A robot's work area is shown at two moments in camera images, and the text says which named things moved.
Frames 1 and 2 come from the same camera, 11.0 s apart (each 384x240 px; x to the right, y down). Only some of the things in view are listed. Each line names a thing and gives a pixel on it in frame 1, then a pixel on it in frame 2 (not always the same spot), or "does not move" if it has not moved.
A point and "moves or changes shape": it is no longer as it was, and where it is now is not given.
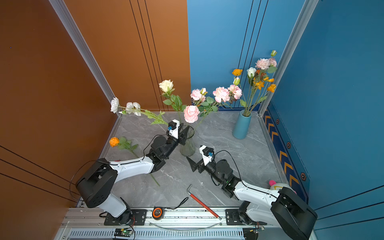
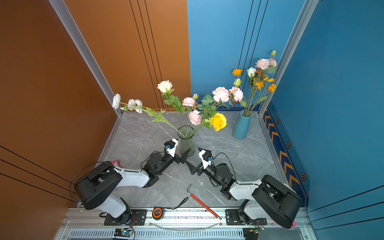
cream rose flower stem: (174, 100) does not move
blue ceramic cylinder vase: (242, 124) does not move
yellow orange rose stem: (123, 143) -> (218, 121)
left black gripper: (182, 137) -> (182, 159)
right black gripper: (194, 166) does not move
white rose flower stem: (250, 72) does not move
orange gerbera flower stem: (259, 76) does not move
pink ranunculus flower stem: (191, 113) moves or changes shape
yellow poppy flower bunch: (259, 94) does not move
